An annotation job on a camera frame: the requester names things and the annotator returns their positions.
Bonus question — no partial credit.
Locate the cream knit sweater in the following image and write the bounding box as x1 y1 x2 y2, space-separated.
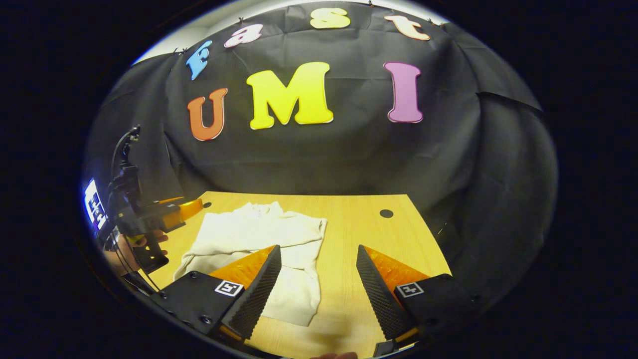
173 201 328 328

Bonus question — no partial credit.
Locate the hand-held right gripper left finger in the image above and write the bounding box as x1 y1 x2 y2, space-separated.
151 244 283 343

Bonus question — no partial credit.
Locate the computer monitor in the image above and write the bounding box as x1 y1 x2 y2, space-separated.
83 179 109 236

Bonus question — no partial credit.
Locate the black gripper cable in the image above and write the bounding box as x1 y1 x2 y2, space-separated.
111 125 142 173

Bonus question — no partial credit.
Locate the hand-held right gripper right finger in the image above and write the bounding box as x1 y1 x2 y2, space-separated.
355 244 480 351

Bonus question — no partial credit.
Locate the black backdrop cloth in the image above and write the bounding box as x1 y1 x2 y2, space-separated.
85 2 559 320

